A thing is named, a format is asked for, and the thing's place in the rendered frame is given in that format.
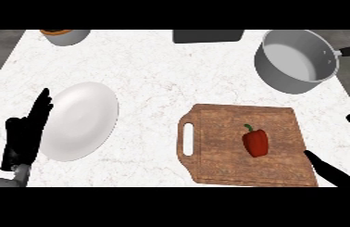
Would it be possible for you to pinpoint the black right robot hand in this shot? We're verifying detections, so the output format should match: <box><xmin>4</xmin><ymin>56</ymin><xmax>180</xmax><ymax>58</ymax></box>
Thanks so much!
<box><xmin>303</xmin><ymin>113</ymin><xmax>350</xmax><ymax>188</ymax></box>

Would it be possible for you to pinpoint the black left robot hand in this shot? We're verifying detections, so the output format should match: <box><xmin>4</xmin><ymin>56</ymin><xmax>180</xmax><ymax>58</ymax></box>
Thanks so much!
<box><xmin>0</xmin><ymin>87</ymin><xmax>54</xmax><ymax>172</ymax></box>

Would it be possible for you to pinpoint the red bell pepper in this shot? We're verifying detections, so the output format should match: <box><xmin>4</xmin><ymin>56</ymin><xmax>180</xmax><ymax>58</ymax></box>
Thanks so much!
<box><xmin>241</xmin><ymin>123</ymin><xmax>270</xmax><ymax>158</ymax></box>

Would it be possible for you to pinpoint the brown wooden cutting board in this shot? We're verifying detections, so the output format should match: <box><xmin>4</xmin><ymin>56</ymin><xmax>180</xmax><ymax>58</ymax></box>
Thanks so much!
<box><xmin>176</xmin><ymin>103</ymin><xmax>320</xmax><ymax>187</ymax></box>

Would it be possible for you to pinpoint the grey metal pot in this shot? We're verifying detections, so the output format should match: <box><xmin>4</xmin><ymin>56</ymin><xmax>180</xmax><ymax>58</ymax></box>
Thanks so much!
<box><xmin>252</xmin><ymin>30</ymin><xmax>350</xmax><ymax>95</ymax></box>

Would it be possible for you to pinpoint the white oval plate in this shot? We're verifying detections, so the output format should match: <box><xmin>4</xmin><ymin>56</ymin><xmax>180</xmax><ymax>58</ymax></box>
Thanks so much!
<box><xmin>40</xmin><ymin>81</ymin><xmax>119</xmax><ymax>162</ymax></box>

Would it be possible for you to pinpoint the grey cup with orange contents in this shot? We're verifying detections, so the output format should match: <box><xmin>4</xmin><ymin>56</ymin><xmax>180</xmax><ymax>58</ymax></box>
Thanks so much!
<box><xmin>38</xmin><ymin>30</ymin><xmax>91</xmax><ymax>47</ymax></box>

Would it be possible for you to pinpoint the dark grey rectangular appliance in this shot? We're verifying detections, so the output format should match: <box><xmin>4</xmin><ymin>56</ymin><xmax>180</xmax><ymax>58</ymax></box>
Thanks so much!
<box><xmin>171</xmin><ymin>30</ymin><xmax>246</xmax><ymax>44</ymax></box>

